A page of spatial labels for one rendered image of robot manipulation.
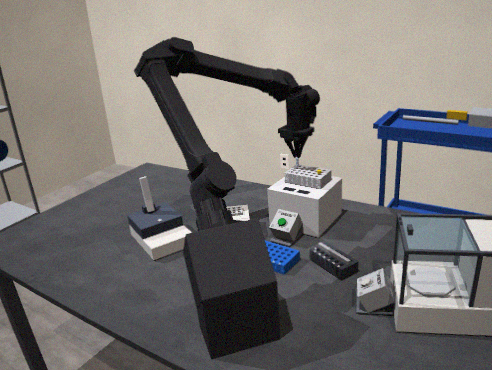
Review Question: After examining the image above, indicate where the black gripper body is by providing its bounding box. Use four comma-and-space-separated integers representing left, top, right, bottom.
278, 112, 314, 140

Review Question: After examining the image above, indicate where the blue tube rack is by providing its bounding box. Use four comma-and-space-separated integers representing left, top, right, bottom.
265, 241, 300, 275

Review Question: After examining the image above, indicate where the white block with round holes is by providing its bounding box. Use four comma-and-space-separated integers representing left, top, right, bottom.
227, 205, 250, 221
267, 165, 342, 246

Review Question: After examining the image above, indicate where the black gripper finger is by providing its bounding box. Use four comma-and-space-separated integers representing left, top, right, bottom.
294, 136, 308, 158
284, 138, 296, 158

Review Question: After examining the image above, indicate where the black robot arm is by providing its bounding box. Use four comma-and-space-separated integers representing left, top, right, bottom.
134, 37, 320, 231

